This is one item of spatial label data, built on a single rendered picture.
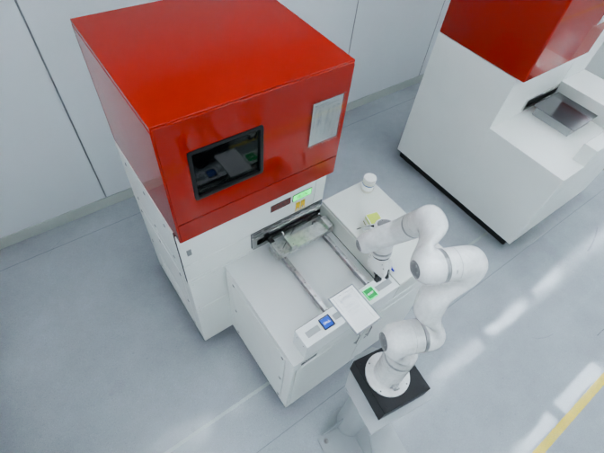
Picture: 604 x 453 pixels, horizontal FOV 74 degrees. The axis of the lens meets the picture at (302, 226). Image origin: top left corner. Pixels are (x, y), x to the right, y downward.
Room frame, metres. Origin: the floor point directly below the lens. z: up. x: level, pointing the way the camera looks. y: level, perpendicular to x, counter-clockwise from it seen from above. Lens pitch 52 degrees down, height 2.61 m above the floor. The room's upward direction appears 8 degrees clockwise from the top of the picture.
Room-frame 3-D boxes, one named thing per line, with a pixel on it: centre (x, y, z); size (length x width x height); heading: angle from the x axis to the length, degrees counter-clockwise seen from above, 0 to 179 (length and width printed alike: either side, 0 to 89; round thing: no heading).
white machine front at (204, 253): (1.21, 0.22, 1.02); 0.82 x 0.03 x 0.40; 132
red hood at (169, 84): (1.44, 0.43, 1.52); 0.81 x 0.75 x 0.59; 132
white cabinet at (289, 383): (1.14, -0.20, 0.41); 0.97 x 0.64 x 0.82; 132
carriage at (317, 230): (1.26, -0.01, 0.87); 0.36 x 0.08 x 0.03; 132
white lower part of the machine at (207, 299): (1.46, 0.45, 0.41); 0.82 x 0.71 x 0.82; 132
